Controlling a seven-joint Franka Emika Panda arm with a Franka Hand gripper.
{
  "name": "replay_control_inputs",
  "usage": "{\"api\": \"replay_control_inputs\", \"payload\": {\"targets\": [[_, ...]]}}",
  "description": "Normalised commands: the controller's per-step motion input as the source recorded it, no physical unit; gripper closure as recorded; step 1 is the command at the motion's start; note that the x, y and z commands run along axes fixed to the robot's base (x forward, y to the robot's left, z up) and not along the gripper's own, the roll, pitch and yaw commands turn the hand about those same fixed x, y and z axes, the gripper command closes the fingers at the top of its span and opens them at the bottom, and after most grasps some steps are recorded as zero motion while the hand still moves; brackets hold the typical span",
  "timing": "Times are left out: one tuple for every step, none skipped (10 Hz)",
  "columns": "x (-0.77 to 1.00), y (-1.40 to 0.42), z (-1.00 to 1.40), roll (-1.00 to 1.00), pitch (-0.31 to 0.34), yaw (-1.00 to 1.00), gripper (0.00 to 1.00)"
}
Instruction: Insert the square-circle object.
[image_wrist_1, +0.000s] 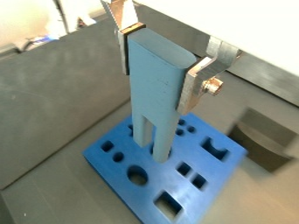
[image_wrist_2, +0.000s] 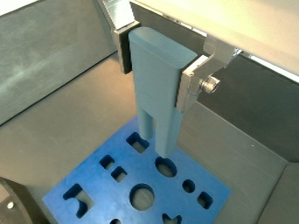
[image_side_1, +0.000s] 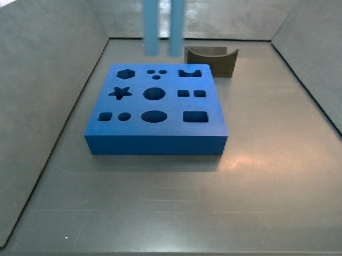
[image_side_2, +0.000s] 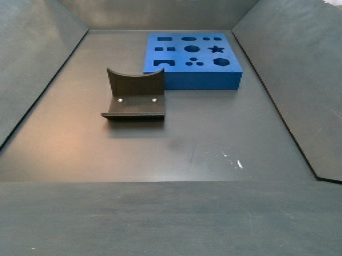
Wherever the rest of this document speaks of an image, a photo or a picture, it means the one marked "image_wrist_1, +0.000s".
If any dark grey block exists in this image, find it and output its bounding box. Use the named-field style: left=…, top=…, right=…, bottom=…
left=229, top=108, right=299, bottom=173

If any grey-blue two-pronged peg object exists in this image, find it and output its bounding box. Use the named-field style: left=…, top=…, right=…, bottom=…
left=127, top=28, right=197, bottom=163

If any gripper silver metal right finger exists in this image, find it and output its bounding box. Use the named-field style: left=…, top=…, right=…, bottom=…
left=177, top=37, right=239, bottom=115

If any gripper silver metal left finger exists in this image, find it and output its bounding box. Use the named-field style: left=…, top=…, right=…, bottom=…
left=101, top=0, right=146, bottom=75

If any blue insertion board with holes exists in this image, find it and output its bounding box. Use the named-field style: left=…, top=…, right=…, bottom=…
left=83, top=114, right=247, bottom=224

